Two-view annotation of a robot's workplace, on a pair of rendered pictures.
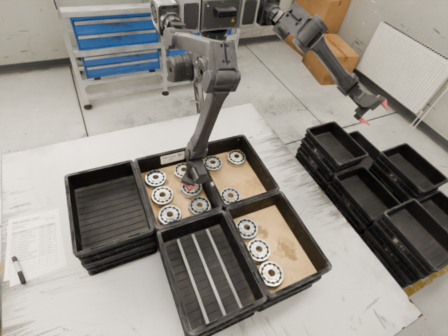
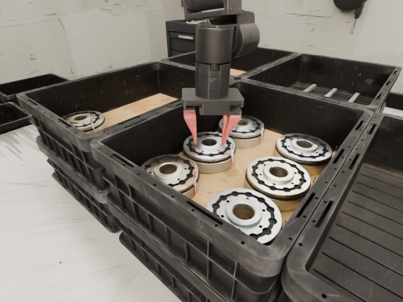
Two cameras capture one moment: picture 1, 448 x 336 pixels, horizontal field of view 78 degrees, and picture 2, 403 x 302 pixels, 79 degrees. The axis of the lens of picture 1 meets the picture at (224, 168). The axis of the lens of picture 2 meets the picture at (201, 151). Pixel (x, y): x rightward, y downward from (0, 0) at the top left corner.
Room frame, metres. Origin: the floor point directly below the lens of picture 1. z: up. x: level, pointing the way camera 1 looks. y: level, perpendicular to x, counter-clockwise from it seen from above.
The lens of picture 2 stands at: (0.92, 0.52, 1.11)
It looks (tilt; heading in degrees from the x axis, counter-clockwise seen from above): 33 degrees down; 252
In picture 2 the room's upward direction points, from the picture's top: straight up
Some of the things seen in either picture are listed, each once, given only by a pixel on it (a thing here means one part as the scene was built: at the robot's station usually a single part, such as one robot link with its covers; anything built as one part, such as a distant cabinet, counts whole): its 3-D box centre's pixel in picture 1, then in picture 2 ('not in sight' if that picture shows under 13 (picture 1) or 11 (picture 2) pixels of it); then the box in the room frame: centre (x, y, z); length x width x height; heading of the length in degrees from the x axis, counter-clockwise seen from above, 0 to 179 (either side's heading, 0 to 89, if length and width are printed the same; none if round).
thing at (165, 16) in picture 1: (171, 23); not in sight; (1.15, 0.32, 1.45); 0.09 x 0.08 x 0.12; 124
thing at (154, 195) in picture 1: (162, 195); (277, 175); (0.71, 0.26, 0.86); 0.10 x 0.10 x 0.01
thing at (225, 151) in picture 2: (191, 187); (208, 145); (0.79, 0.14, 0.86); 0.10 x 0.10 x 0.01
